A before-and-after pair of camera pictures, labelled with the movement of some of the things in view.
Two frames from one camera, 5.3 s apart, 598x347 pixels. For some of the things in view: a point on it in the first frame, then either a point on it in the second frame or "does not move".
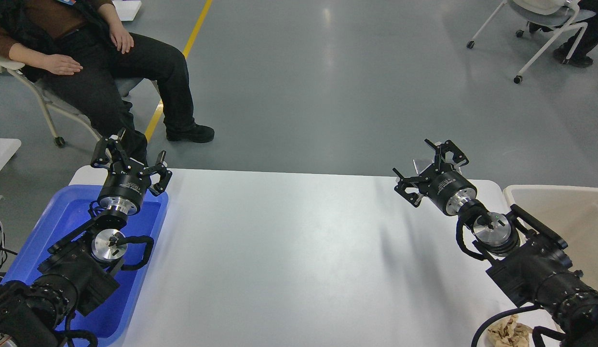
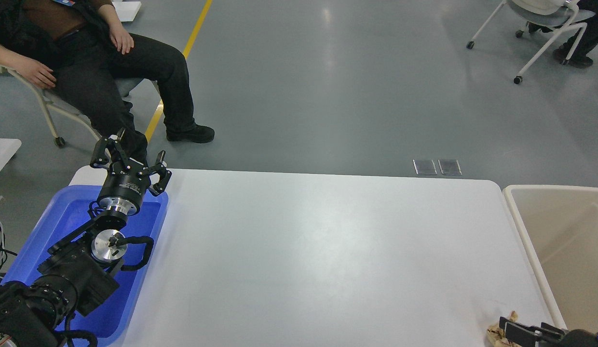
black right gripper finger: (448, 146) -> (551, 328)
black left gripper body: (127, 180) does not move
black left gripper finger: (160, 167) does not move
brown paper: (508, 333) does not move
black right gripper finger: (414, 198) -> (520, 335)
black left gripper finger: (107, 151) does not move
